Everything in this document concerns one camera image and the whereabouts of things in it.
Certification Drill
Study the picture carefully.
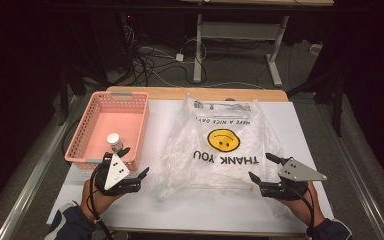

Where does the pink plastic basket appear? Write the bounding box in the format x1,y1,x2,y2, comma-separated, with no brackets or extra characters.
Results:
64,91,150,171

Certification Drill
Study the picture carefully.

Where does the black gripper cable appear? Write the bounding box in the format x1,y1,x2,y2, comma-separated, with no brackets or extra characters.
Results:
288,184,316,238
87,162,115,240

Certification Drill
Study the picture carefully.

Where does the small jar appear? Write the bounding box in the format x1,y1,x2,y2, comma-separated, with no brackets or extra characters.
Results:
106,132,124,153

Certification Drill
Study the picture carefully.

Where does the person's right hand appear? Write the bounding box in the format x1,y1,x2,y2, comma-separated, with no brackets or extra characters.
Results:
279,181,326,228

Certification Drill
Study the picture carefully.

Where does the clear plastic bag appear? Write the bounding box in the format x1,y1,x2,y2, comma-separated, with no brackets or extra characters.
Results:
151,93,286,204

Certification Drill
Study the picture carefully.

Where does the tangle of black floor cables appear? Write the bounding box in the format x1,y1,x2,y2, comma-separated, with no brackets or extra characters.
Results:
119,19,214,88

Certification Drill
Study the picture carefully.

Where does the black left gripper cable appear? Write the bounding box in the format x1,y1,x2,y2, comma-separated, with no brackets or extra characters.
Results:
87,162,115,240

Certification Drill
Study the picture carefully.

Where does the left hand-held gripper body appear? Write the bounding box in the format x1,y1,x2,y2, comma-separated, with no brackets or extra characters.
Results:
94,152,143,197

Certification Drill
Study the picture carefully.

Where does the white metal desk frame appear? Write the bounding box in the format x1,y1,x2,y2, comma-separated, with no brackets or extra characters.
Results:
179,0,335,88

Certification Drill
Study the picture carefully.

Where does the black stand leg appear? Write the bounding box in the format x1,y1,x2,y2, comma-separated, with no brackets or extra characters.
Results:
332,74,345,138
58,64,70,127

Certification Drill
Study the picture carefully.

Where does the white table mat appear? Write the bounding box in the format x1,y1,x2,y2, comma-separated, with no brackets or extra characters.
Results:
46,99,335,235

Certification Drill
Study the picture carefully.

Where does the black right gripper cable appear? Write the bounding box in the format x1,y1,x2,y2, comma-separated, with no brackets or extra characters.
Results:
288,184,316,238

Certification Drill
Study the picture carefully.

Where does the person's left hand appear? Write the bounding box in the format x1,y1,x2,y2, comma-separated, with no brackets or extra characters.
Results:
79,178,123,222

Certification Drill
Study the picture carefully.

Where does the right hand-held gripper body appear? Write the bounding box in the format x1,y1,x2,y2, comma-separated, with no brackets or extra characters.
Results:
259,157,328,201

